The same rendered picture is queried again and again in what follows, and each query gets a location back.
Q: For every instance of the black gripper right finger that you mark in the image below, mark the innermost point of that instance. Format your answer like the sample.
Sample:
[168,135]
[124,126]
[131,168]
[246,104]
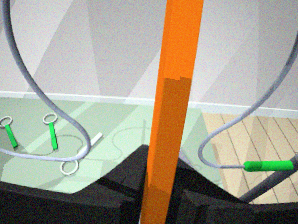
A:
[196,200]

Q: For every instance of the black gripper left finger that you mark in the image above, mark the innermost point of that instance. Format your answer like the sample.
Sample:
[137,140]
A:
[115,198]

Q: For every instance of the green bar with white loop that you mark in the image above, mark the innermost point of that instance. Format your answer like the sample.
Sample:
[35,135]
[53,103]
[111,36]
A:
[52,130]
[10,133]

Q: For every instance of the orange handle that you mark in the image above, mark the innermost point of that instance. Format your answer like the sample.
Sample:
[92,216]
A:
[179,49]

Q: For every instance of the white loop with flat handle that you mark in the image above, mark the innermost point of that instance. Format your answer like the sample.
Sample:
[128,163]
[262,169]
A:
[94,141]

